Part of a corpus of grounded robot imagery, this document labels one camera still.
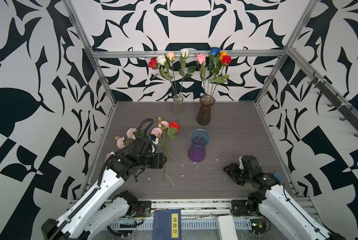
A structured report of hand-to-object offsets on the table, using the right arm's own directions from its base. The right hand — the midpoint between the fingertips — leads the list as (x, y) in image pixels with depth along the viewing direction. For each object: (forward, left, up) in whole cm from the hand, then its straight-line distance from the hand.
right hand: (225, 169), depth 82 cm
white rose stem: (+50, +20, +29) cm, 61 cm away
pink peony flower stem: (+24, +55, +2) cm, 60 cm away
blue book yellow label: (-24, +31, -3) cm, 39 cm away
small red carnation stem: (+27, +28, +1) cm, 39 cm away
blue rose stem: (+52, +3, +31) cm, 61 cm away
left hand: (+2, +33, +14) cm, 36 cm away
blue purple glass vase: (+13, +14, +12) cm, 22 cm away
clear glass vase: (+39, +25, +7) cm, 47 cm away
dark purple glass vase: (+38, +8, -1) cm, 38 cm away
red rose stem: (+51, +39, +33) cm, 72 cm away
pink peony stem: (+26, +37, -1) cm, 46 cm away
